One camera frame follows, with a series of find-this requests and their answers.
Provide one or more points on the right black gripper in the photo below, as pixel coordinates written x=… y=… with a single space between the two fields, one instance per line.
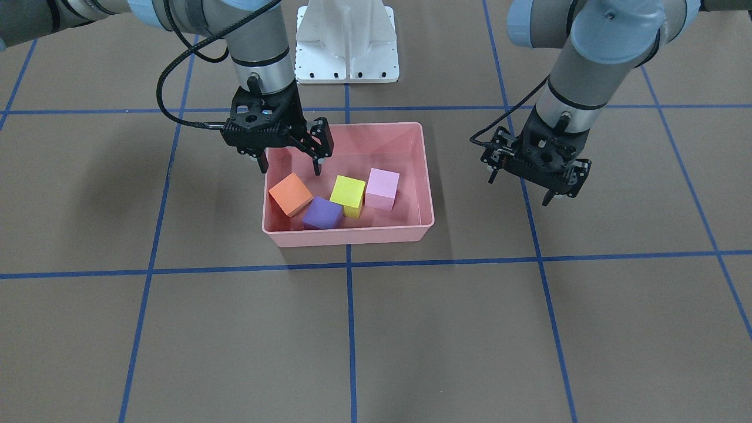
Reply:
x=321 y=136

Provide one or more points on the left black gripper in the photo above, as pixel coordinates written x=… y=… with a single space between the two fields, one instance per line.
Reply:
x=498 y=150

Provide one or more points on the orange foam block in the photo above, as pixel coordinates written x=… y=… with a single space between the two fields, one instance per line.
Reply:
x=291 y=195

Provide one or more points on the yellow foam block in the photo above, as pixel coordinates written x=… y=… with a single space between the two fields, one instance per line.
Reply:
x=350 y=194

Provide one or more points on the purple foam block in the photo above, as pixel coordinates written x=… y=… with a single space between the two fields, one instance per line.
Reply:
x=323 y=215

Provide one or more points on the pink foam block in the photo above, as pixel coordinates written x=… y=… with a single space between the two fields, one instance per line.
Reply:
x=381 y=189

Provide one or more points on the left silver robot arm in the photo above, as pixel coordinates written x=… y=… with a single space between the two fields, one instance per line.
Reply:
x=599 y=43

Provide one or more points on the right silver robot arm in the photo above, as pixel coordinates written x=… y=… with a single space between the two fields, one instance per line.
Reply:
x=250 y=33

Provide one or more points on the pink plastic bin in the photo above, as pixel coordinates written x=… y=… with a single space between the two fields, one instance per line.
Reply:
x=395 y=147

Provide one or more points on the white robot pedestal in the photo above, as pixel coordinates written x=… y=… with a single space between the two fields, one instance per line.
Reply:
x=346 y=42

